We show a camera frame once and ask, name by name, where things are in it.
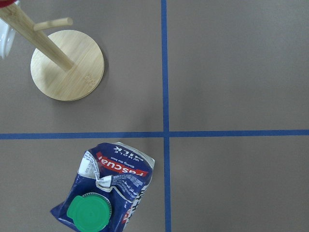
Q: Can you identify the blue white milk carton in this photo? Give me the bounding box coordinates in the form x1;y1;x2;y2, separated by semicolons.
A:
51;142;155;232

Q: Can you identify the white cup on tree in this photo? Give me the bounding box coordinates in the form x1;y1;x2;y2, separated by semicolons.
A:
0;19;16;59

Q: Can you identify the red cup on tree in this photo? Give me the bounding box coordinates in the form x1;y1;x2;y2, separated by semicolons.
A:
0;0;16;8

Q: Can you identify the wooden mug tree stand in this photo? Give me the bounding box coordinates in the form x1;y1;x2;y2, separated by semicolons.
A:
0;2;105;102

